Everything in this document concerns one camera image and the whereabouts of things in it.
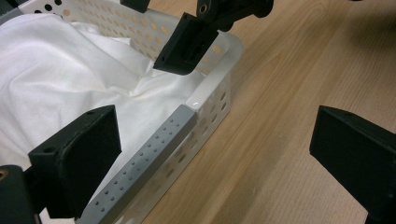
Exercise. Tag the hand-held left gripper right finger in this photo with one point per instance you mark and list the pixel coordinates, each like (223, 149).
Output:
(361, 158)

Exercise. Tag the white perforated plastic basket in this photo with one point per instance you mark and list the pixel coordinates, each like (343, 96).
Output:
(155, 146)

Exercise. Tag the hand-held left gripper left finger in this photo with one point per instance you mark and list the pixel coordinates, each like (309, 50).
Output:
(81, 158)

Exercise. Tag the white cloth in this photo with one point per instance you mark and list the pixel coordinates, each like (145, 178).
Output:
(46, 77)

